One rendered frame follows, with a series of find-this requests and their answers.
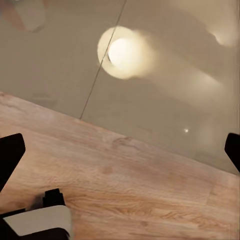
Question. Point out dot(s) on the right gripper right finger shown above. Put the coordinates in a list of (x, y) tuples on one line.
[(232, 149)]

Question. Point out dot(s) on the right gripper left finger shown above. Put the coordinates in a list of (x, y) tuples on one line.
[(12, 149)]

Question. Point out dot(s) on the coffee table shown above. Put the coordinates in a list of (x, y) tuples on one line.
[(163, 72)]

